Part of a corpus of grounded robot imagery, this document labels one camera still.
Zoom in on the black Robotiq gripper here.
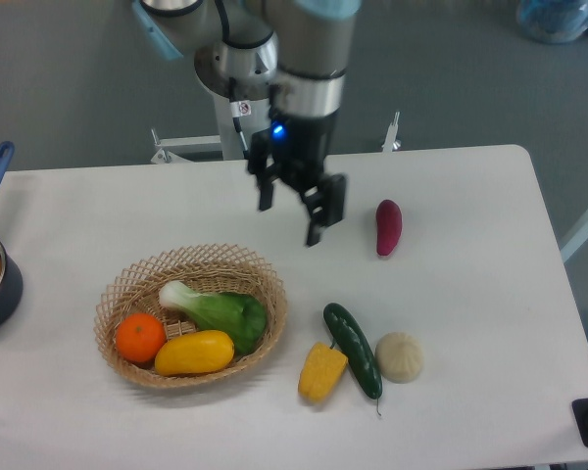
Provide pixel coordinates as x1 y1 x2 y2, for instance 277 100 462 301
247 109 347 247

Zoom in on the yellow mango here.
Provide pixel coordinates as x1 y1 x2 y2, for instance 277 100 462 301
154 330 235 376

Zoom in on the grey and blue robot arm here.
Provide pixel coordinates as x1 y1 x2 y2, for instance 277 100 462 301
132 1 361 246

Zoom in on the woven wicker basket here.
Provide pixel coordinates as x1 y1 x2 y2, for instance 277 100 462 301
94 244 287 390

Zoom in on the purple sweet potato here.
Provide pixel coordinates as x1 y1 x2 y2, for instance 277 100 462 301
375 200 403 257

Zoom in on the green bok choy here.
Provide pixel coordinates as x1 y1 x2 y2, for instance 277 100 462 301
159 280 268 355

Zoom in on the dark green cucumber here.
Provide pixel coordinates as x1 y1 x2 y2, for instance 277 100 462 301
322 303 383 418

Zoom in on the yellow bell pepper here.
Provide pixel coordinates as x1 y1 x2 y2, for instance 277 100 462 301
298 343 348 403

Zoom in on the beige steamed bun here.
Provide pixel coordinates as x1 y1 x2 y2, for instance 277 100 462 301
375 332 424 383

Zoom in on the orange fruit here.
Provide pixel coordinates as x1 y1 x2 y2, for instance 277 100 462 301
115 312 167 363

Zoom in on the blue plastic bag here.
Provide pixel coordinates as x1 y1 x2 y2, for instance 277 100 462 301
515 0 588 45

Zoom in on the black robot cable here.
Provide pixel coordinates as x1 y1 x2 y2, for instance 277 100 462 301
227 76 253 161

